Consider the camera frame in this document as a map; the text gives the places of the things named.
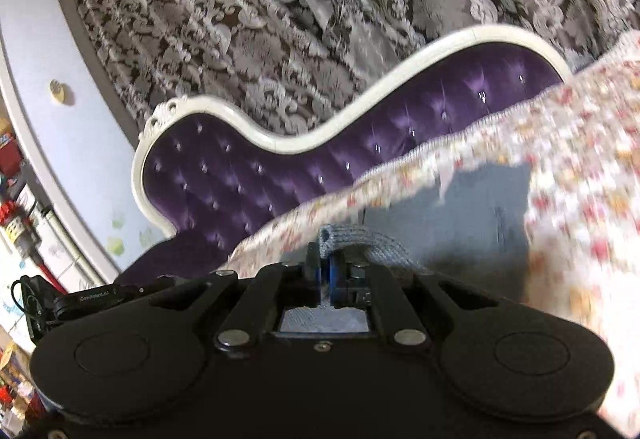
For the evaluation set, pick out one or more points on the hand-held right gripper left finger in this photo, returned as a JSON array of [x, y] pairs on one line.
[[324, 276]]

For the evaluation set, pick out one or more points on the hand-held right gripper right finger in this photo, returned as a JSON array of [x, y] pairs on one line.
[[350, 281]]

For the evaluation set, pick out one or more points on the grey argyle sweater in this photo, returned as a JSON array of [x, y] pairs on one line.
[[450, 229]]

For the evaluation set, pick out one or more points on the purple tufted sofa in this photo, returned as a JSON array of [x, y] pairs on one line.
[[250, 179]]

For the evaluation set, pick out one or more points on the shelf with colourful things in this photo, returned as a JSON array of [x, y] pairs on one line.
[[10, 154]]

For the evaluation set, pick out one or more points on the floral blanket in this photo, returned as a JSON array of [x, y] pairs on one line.
[[575, 169]]

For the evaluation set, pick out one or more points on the round wall hook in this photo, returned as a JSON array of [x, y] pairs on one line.
[[57, 91]]

